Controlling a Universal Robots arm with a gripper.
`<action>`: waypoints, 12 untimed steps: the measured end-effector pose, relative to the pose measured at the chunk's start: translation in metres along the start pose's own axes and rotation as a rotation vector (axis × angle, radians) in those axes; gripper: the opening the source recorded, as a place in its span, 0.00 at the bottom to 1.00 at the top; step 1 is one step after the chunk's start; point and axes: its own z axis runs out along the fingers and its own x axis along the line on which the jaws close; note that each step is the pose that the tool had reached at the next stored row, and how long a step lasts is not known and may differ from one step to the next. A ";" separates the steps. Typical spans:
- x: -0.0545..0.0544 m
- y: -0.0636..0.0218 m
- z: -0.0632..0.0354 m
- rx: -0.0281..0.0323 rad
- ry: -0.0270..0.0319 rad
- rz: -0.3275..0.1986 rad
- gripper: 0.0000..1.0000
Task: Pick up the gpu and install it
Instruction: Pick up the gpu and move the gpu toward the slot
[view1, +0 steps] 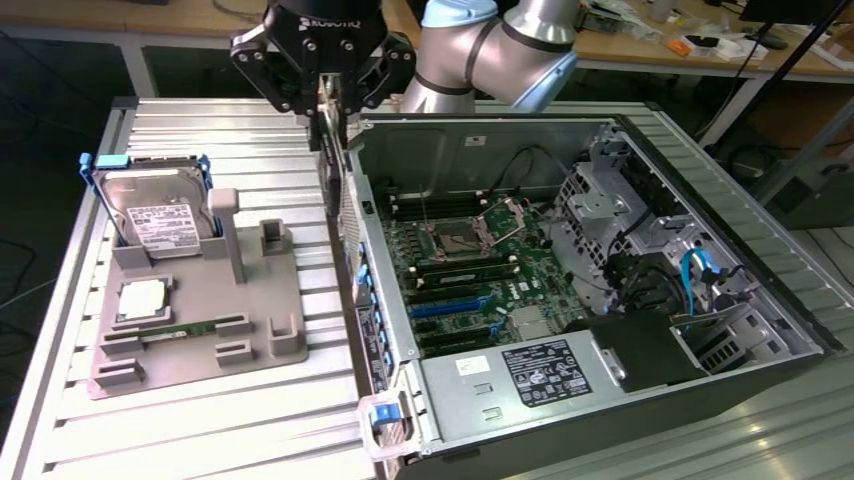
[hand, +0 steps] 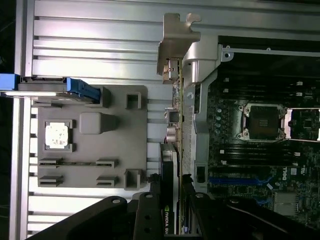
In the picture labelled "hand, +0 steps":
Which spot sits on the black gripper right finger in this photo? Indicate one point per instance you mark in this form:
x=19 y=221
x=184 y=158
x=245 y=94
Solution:
x=200 y=220

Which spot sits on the hard disk with blue bracket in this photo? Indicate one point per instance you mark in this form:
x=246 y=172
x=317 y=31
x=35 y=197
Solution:
x=42 y=86

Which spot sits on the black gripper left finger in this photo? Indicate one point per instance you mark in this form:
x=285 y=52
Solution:
x=147 y=217

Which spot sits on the blue expansion slot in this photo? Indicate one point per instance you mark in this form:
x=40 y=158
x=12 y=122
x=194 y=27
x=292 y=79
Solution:
x=232 y=180

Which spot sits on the green RAM stick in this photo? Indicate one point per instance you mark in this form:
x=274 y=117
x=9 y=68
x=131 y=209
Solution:
x=75 y=164

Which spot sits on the open socket cover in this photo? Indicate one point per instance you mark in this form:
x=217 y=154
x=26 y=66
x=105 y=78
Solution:
x=305 y=123

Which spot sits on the silver CPU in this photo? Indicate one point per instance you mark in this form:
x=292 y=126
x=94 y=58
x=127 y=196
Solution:
x=57 y=135

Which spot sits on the grey parts rack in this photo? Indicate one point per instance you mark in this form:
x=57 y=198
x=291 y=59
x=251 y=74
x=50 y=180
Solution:
x=105 y=150

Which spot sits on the silver chipset heatsink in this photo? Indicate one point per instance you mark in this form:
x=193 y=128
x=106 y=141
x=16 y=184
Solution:
x=287 y=203

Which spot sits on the black open PC case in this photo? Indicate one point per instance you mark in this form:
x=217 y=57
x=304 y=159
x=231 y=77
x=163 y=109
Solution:
x=200 y=125

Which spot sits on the CPU socket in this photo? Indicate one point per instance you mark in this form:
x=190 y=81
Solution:
x=265 y=122

